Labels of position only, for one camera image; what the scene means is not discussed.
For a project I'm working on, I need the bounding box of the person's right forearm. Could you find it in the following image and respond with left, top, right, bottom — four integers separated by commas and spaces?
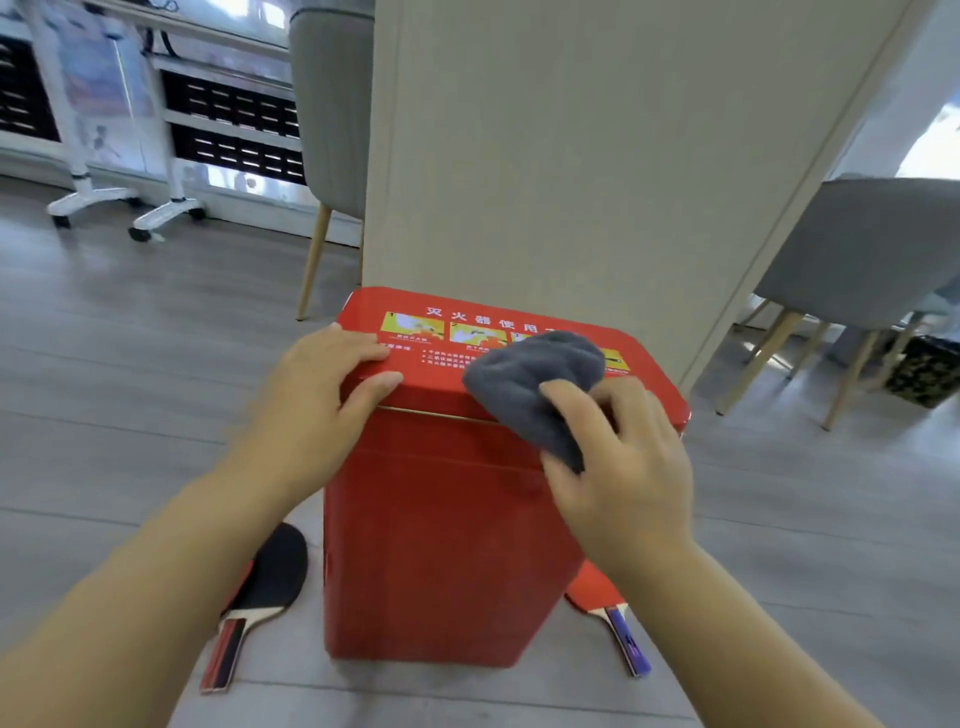
626, 543, 883, 728

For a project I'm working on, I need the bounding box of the grey chair with wooden legs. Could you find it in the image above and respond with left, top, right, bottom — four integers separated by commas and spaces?
288, 7, 376, 324
713, 173, 960, 433

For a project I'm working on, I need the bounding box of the person's left hand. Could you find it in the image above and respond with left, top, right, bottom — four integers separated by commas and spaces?
217, 322, 406, 519

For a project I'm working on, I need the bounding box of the black table tennis paddle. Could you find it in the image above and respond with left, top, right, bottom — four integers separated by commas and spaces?
198, 522, 310, 695

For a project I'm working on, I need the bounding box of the white folding table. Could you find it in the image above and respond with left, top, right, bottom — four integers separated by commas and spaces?
97, 0, 313, 244
0, 0, 144, 230

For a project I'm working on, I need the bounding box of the person's left forearm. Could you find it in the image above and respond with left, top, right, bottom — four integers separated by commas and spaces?
0, 461, 268, 728

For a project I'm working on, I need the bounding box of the red fire extinguisher box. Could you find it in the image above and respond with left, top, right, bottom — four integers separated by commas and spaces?
322, 286, 693, 670

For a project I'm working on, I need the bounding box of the red paddle with purple handle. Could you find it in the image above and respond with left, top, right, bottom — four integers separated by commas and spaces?
563, 558, 652, 680

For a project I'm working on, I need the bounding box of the dark grey cleaning cloth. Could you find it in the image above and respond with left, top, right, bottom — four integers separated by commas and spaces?
461, 329, 607, 475

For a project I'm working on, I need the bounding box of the black patterned waste bin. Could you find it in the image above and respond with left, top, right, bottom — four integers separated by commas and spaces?
884, 335, 960, 410

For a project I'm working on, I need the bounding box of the person's right hand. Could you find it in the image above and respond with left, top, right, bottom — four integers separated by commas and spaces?
538, 374, 699, 586

